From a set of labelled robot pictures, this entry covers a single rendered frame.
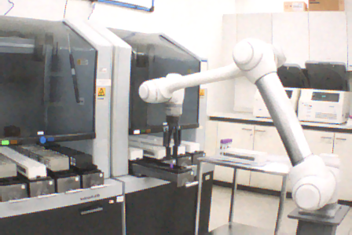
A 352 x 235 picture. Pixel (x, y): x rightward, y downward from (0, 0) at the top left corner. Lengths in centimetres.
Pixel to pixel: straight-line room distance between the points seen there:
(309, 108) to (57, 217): 297
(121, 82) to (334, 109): 251
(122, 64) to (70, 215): 84
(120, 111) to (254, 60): 83
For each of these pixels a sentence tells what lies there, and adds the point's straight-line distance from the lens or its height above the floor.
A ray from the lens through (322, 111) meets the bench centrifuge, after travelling 388.
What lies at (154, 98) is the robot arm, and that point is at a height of 117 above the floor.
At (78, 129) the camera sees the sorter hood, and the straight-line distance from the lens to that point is 175.
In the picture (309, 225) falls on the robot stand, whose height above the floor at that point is 65.
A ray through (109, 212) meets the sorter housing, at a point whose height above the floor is 58.
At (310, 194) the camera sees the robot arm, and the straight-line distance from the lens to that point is 132.
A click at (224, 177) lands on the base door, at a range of 449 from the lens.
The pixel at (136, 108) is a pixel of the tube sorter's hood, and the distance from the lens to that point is 199.
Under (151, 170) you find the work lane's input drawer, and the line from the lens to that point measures 192.
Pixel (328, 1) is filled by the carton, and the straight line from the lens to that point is 432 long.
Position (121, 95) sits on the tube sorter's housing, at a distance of 193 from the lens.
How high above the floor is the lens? 125
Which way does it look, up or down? 3 degrees down
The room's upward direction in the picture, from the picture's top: 2 degrees clockwise
